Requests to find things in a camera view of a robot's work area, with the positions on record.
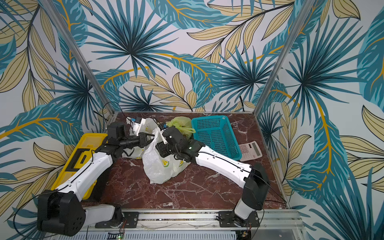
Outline green avocado print plastic bag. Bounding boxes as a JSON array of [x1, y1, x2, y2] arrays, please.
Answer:
[[166, 117, 196, 139]]

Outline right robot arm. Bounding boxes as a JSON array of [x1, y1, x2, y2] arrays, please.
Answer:
[[156, 127, 270, 227]]

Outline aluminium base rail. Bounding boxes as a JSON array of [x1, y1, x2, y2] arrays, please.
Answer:
[[71, 209, 310, 240]]

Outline white calculator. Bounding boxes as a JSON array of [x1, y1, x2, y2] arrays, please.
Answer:
[[239, 141, 263, 162]]

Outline white lemon print plastic bags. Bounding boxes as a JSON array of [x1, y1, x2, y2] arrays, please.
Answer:
[[142, 128, 190, 184]]

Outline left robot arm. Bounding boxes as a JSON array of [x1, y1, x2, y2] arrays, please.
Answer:
[[37, 118, 151, 237]]

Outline left metal corner post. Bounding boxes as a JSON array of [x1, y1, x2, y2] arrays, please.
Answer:
[[41, 0, 115, 115]]

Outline right metal corner post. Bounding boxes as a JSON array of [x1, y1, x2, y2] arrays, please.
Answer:
[[254, 1, 315, 117]]

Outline yellow plastic toolbox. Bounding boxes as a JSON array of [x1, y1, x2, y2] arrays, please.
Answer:
[[49, 133, 111, 202]]

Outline teal plastic basket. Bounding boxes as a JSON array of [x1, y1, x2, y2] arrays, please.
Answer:
[[191, 116, 242, 161]]

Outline metal corner post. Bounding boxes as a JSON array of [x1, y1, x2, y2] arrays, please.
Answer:
[[41, 0, 115, 115], [254, 1, 315, 117]]

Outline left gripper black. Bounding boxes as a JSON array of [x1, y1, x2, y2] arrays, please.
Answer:
[[119, 132, 158, 149]]

